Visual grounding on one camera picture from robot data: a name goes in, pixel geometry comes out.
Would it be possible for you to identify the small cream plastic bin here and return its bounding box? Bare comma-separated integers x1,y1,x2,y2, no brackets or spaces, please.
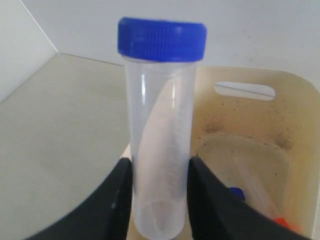
127,66,320,240

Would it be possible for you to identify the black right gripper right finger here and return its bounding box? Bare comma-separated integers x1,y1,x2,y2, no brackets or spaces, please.
189,156,304,240

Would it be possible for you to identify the orange-capped tube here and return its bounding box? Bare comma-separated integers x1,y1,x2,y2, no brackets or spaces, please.
272,216,301,233

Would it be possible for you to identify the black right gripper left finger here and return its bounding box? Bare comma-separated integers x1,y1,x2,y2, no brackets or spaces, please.
30,157,133,240

